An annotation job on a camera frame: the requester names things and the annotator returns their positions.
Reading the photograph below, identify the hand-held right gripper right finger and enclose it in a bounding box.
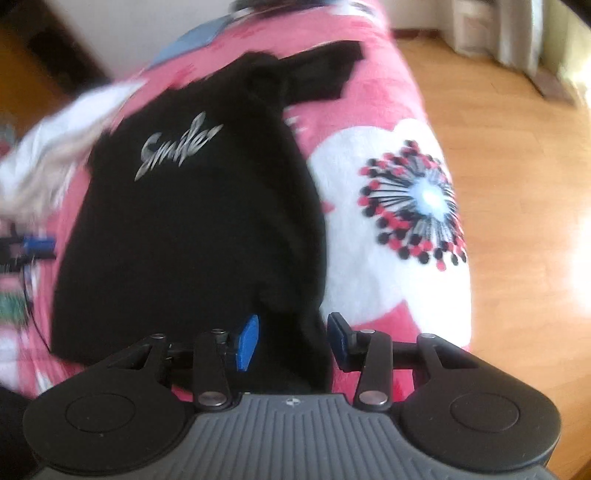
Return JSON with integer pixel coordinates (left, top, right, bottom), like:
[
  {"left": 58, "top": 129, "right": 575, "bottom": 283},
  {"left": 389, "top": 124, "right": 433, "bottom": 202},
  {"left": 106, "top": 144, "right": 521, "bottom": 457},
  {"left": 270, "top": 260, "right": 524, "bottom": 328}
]
[{"left": 327, "top": 312, "right": 478, "bottom": 411}]

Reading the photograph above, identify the white water dispenser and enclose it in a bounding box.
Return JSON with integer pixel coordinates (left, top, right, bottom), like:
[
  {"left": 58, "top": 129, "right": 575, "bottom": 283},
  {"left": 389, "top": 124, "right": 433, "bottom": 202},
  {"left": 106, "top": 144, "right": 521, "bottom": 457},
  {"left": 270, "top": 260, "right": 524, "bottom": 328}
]
[{"left": 450, "top": 0, "right": 499, "bottom": 52}]

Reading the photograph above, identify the person's black garment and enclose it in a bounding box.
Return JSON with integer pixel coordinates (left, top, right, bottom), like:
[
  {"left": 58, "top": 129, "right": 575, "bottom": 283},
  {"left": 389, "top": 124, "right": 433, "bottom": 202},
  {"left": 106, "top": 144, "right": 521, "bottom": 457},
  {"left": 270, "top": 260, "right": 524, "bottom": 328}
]
[{"left": 0, "top": 385, "right": 37, "bottom": 462}]

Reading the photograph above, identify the black printed t-shirt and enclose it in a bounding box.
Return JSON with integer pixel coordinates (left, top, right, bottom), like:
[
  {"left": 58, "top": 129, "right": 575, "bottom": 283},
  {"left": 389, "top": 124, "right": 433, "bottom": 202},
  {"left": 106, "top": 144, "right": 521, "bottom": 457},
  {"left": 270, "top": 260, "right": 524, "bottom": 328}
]
[{"left": 50, "top": 41, "right": 365, "bottom": 394}]

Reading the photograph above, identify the pink floral blanket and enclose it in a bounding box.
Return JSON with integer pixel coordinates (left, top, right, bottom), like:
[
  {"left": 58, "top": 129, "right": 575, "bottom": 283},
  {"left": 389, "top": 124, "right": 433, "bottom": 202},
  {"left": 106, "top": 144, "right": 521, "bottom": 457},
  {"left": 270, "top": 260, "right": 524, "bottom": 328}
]
[{"left": 0, "top": 0, "right": 477, "bottom": 403}]

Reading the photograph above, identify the grey curtain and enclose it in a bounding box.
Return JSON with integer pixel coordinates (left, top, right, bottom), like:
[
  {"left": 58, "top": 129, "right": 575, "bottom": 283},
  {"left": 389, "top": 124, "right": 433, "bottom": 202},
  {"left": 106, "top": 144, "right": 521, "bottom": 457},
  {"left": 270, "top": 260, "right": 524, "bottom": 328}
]
[{"left": 496, "top": 0, "right": 546, "bottom": 78}]

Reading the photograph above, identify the blue folded cloth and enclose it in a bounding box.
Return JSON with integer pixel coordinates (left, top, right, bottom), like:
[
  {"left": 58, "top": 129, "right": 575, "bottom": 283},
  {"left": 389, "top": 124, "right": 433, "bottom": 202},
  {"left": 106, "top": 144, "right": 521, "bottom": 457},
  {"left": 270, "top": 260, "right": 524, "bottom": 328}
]
[{"left": 152, "top": 14, "right": 232, "bottom": 66}]

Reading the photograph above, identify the wooden board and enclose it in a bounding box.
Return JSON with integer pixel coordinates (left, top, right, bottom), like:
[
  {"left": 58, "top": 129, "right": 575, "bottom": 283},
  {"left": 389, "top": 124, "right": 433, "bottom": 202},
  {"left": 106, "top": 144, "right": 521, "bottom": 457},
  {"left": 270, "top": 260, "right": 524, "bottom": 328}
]
[{"left": 531, "top": 74, "right": 578, "bottom": 99}]

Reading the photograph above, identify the black cable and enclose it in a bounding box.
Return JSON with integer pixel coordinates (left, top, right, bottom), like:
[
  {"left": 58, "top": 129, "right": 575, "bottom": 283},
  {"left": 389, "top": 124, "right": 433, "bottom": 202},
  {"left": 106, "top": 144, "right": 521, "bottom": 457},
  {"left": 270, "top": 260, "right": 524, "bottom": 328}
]
[{"left": 18, "top": 265, "right": 51, "bottom": 354}]

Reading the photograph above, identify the wooden door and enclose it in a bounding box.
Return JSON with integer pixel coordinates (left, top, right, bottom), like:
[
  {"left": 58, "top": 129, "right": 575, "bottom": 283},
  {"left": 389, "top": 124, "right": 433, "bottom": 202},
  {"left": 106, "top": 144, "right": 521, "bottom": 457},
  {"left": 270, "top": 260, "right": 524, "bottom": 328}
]
[{"left": 0, "top": 0, "right": 112, "bottom": 125}]

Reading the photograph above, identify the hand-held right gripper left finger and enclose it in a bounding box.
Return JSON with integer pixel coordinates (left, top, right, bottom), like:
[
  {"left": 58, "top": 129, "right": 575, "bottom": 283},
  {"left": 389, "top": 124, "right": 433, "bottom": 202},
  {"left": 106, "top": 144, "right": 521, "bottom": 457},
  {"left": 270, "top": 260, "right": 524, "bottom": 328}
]
[{"left": 107, "top": 315, "right": 260, "bottom": 411}]

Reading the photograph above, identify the white garment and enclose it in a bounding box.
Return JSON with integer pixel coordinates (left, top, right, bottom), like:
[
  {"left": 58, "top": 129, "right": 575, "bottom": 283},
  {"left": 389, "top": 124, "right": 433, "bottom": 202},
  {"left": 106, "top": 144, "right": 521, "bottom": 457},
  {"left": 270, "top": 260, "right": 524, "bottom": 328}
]
[{"left": 0, "top": 80, "right": 145, "bottom": 217}]

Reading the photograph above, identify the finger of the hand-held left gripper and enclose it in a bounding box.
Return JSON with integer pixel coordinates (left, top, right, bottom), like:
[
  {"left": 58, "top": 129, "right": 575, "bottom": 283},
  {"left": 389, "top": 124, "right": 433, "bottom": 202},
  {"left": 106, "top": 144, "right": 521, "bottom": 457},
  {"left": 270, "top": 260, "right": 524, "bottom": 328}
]
[{"left": 21, "top": 235, "right": 57, "bottom": 259}]

